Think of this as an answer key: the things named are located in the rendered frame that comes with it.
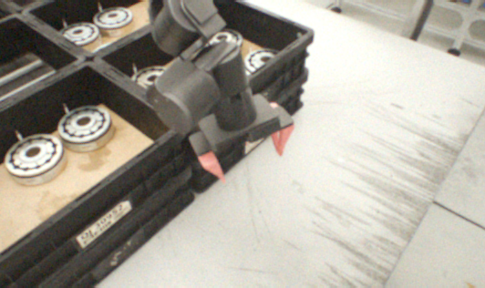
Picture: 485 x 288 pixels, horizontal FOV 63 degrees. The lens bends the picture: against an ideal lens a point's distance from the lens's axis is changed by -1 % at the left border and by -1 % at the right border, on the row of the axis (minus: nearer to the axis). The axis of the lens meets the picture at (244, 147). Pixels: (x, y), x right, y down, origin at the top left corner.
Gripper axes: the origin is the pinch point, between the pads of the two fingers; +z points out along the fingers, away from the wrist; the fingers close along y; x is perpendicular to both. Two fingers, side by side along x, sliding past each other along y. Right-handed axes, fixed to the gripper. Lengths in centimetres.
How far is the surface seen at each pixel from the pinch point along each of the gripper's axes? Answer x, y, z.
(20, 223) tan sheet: 13.3, -38.5, 2.6
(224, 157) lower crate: 20.2, -0.6, 14.5
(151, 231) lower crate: 12.5, -20.4, 17.4
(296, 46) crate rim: 27.0, 23.0, 0.4
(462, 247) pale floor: 16, 76, 107
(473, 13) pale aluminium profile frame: 113, 173, 77
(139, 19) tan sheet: 71, -3, -2
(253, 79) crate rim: 20.8, 10.0, -0.2
